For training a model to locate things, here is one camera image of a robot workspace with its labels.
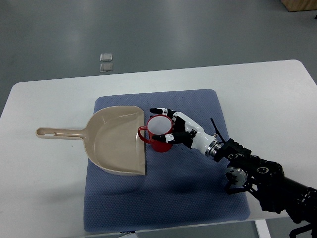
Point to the red cup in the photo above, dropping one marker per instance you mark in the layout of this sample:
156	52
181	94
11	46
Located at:
156	125

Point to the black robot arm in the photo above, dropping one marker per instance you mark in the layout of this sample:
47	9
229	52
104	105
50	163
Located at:
265	180

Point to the beige plastic dustpan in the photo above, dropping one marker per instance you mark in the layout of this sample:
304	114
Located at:
110	140

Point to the blue gray mat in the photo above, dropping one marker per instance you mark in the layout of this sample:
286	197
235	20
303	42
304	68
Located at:
181	186

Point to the upper metal floor plate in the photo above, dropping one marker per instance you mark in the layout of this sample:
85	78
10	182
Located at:
106	57

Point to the white table leg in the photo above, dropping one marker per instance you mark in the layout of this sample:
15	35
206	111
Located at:
262	229

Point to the wooden box corner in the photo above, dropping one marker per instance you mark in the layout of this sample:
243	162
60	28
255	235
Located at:
299	5

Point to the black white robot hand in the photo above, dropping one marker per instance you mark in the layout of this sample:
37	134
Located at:
188	132

